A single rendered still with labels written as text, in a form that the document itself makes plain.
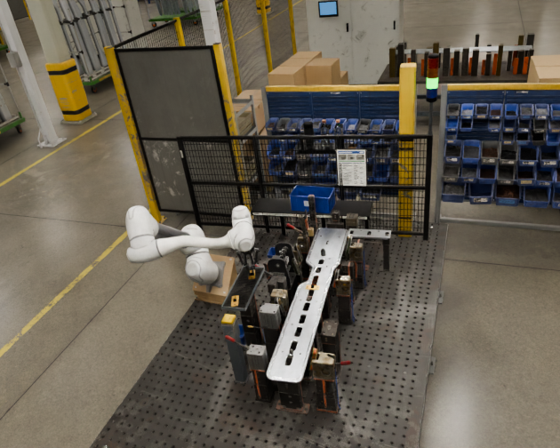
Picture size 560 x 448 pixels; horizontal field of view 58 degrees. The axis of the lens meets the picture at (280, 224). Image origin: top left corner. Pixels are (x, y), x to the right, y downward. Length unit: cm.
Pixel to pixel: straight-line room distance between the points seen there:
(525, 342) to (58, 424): 348
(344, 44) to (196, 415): 765
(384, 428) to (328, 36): 775
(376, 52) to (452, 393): 678
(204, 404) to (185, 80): 318
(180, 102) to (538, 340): 376
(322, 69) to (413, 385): 531
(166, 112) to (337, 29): 484
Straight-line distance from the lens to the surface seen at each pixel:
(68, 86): 1022
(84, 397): 430
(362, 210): 372
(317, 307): 293
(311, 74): 750
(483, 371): 402
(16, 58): 921
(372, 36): 940
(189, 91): 512
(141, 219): 287
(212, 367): 313
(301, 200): 372
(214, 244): 265
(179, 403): 302
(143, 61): 531
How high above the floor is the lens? 293
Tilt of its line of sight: 31 degrees down
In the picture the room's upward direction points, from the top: 8 degrees counter-clockwise
